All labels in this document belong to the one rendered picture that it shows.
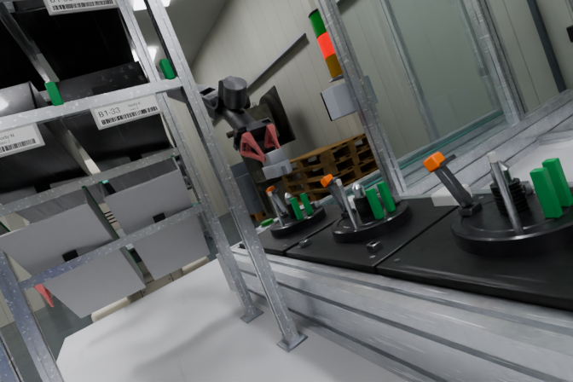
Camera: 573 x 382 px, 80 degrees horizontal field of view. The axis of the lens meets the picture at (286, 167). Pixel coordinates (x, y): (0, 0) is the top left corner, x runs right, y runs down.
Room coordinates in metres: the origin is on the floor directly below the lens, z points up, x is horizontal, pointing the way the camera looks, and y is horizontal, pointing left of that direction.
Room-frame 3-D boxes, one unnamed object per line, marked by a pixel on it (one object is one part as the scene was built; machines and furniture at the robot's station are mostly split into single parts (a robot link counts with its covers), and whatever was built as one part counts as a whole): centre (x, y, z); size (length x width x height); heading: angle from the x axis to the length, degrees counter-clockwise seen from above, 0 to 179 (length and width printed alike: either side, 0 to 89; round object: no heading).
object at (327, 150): (4.83, -0.54, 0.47); 1.34 x 0.92 x 0.95; 28
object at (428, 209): (0.59, -0.10, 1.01); 0.24 x 0.24 x 0.13; 29
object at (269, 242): (0.82, 0.02, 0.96); 0.24 x 0.24 x 0.02; 29
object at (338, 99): (0.81, -0.20, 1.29); 0.12 x 0.05 x 0.25; 119
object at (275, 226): (0.82, 0.02, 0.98); 0.14 x 0.14 x 0.02
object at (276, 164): (0.81, 0.02, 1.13); 0.08 x 0.04 x 0.07; 30
